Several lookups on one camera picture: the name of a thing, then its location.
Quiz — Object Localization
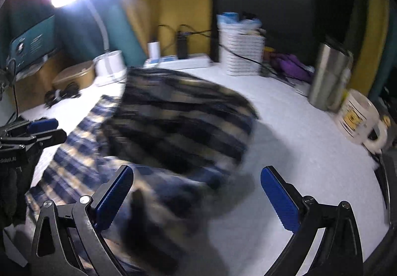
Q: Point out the white charger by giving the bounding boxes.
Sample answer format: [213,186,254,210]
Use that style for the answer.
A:
[147,42,161,60]

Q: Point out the steel tumbler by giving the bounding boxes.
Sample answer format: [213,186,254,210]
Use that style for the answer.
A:
[308,43,352,112]

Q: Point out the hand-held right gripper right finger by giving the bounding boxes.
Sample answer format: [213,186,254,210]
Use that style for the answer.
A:
[261,166,363,276]

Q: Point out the purple cloth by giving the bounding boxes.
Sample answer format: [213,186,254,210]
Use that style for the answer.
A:
[270,53,314,83]

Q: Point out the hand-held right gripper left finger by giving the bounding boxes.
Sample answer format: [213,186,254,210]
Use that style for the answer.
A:
[29,165,134,276]

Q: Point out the yellow curtain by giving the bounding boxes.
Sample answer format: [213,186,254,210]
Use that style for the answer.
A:
[350,0,391,97]
[118,0,214,56]

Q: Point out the black coiled cable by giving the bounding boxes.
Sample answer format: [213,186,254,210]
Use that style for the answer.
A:
[45,82,81,107]

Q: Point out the teal curtain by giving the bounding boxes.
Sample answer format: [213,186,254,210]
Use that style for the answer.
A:
[369,34,397,100]
[0,0,146,72]

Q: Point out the white desk lamp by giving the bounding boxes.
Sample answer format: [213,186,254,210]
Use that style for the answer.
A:
[51,0,128,87]

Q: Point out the brown lidded container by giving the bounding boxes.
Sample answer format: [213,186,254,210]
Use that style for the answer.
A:
[51,61,95,91]

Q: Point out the white perforated basket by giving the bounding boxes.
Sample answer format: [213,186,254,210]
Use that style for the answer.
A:
[219,23,265,76]

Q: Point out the black charger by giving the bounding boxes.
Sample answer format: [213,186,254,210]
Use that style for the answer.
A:
[177,31,189,60]

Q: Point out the white printed mug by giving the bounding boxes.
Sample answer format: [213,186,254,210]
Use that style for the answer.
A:
[335,88,388,153]

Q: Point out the blue plastic packet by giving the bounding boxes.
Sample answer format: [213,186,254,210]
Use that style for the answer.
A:
[217,12,239,26]

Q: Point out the tablet with lit screen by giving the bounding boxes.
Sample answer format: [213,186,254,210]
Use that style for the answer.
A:
[8,16,56,75]

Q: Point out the dark window pane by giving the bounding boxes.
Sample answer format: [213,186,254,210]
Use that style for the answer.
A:
[214,0,363,66]

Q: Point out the white power strip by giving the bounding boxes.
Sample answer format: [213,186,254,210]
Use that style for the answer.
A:
[143,53,211,69]

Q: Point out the cardboard box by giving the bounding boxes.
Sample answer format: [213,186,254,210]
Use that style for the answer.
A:
[15,50,66,112]

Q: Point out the plaid pants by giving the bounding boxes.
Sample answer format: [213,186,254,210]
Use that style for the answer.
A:
[25,68,259,276]

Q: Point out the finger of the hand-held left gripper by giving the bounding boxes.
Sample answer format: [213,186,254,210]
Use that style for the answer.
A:
[0,129,67,149]
[6,119,59,137]

